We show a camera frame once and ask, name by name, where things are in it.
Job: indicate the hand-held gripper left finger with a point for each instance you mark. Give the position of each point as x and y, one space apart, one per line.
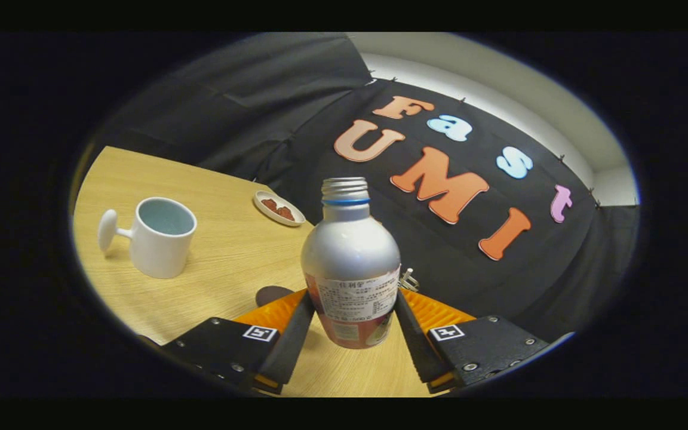
293 346

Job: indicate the dark brown round coaster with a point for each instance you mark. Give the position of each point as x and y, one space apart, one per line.
271 295

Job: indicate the silver juice bottle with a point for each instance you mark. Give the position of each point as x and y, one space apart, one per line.
350 251

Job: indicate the wooden table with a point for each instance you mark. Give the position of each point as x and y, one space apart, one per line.
224 257

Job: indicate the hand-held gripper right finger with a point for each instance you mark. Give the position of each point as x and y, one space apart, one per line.
418 346

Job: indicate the red food pieces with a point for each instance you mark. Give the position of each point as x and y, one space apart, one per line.
278 209

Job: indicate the white plate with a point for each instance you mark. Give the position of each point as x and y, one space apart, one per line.
263 197

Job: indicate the white cup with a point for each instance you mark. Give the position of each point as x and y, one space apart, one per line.
156 251

